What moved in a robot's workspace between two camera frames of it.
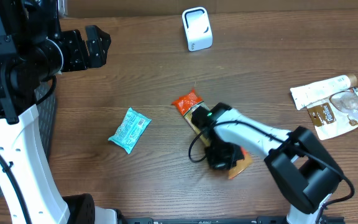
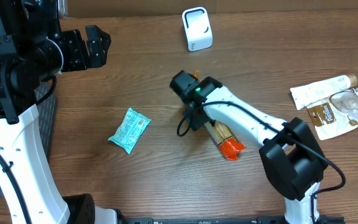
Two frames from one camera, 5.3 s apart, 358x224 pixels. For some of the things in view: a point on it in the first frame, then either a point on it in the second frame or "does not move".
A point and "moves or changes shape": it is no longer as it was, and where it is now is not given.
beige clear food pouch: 348,110 does not move
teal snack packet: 130,130 does not move
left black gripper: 94,58 does not move
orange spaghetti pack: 186,104 moves or changes shape
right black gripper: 220,158 -> 196,122
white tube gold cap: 309,94 does not move
